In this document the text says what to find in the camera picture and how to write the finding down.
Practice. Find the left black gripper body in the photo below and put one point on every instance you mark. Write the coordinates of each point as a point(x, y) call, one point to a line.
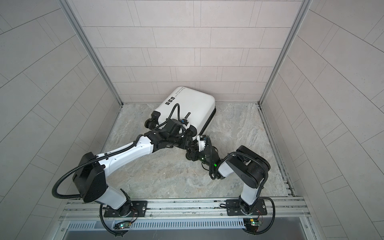
point(178, 141)

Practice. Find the left green circuit board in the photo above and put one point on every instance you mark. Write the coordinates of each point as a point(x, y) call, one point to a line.
point(122, 225)

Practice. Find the green circuit board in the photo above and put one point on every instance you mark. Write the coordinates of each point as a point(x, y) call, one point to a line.
point(252, 225)
point(122, 225)

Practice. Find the right green circuit board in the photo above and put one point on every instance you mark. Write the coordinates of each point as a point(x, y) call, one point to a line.
point(252, 225)

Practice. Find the black suitcase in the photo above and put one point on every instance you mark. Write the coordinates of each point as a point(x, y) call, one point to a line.
point(197, 108)

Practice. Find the aluminium mounting rail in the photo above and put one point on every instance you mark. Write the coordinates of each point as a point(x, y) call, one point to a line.
point(206, 208)

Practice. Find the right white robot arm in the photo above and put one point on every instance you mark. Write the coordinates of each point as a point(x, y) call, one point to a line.
point(250, 167)

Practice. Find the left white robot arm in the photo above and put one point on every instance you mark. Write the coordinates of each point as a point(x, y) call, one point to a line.
point(91, 177)

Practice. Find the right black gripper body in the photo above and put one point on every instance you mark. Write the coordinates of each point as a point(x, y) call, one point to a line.
point(201, 157)

